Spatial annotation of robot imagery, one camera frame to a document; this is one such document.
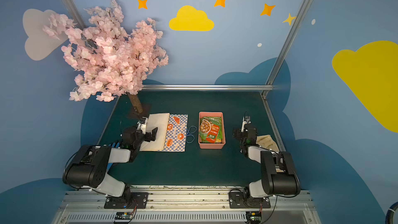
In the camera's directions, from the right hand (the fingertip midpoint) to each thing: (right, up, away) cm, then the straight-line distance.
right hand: (246, 126), depth 95 cm
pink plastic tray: (-23, -11, -5) cm, 26 cm away
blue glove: (-79, -11, -4) cm, 80 cm away
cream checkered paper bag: (-48, -5, +3) cm, 48 cm away
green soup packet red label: (-22, -2, 0) cm, 23 cm away
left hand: (-61, +1, -1) cm, 61 cm away
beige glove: (+13, -9, +1) cm, 16 cm away
